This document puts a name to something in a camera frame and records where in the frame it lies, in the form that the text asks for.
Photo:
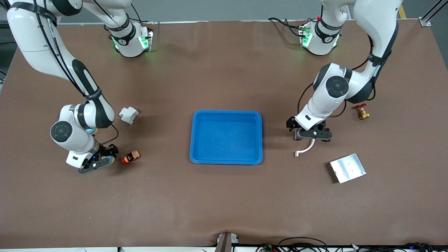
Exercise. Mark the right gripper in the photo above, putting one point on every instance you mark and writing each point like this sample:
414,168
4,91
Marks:
105,151

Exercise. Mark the grey metal table clamp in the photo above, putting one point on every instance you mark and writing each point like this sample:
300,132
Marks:
225,243

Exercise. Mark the red emergency stop orange body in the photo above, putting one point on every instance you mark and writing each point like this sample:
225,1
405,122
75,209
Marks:
131,157

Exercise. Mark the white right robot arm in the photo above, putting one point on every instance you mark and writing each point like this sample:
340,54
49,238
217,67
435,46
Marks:
35,35

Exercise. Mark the white circuit breaker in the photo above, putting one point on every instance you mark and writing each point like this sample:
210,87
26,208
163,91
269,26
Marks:
128,115

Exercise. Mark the white curved plastic bracket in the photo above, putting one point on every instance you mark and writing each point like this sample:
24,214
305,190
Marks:
308,149

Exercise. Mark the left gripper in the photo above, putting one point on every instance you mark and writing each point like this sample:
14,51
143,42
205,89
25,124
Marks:
291,124

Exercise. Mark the silver metal plate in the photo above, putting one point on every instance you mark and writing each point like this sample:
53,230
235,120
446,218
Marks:
348,168

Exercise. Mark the blue plastic tray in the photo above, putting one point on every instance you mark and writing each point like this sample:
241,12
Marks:
227,140

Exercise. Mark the aluminium frame profile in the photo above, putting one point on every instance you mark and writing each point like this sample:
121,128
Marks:
434,12

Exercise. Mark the blue dome bell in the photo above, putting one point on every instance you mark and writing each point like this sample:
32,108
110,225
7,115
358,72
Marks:
111,161
91,131

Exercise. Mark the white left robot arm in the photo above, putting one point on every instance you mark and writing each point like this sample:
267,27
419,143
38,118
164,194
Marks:
378,21

